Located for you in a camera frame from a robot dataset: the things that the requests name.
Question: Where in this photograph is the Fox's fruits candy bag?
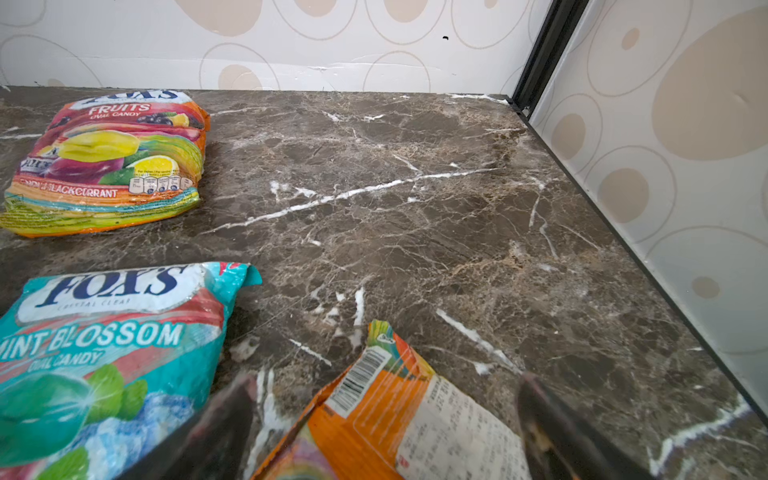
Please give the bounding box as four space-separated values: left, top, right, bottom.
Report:
1 90 210 238

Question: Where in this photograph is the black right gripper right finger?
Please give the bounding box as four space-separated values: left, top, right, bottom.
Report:
517 373 653 480

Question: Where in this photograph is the Fox's mint blossom candy bag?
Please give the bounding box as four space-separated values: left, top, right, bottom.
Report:
1 262 262 479

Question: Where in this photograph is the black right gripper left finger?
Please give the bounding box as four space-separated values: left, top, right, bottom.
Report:
120 373 258 480

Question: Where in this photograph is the black corner frame post right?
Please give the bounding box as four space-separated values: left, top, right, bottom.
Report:
511 0 589 119

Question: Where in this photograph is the orange Fox's candy bag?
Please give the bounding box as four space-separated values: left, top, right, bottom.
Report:
253 321 531 479

